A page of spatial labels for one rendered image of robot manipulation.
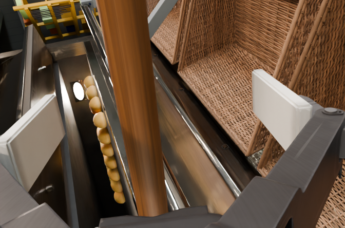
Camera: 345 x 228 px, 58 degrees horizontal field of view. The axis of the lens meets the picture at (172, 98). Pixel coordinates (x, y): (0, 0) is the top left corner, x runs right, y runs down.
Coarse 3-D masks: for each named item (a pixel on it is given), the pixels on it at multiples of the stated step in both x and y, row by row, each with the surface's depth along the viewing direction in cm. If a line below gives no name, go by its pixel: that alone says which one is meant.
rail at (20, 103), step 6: (24, 36) 146; (24, 42) 140; (24, 48) 134; (24, 54) 129; (24, 60) 124; (24, 66) 119; (24, 72) 115; (24, 78) 112; (24, 84) 108; (18, 90) 105; (18, 96) 102; (18, 102) 99; (18, 108) 96; (18, 114) 93
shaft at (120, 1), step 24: (96, 0) 18; (120, 0) 18; (144, 0) 19; (120, 24) 18; (144, 24) 19; (120, 48) 19; (144, 48) 20; (120, 72) 20; (144, 72) 21; (120, 96) 22; (144, 96) 22; (120, 120) 23; (144, 120) 23; (144, 144) 24; (144, 168) 25; (144, 192) 27
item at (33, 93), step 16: (32, 32) 148; (32, 48) 133; (32, 64) 121; (48, 64) 151; (32, 80) 111; (48, 80) 135; (32, 96) 102; (48, 160) 89; (48, 176) 84; (32, 192) 70; (48, 192) 79; (64, 192) 90; (64, 208) 84
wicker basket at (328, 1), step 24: (336, 0) 62; (336, 24) 66; (312, 48) 66; (336, 48) 69; (312, 72) 70; (336, 72) 73; (336, 96) 78; (264, 168) 82; (336, 192) 72; (336, 216) 68
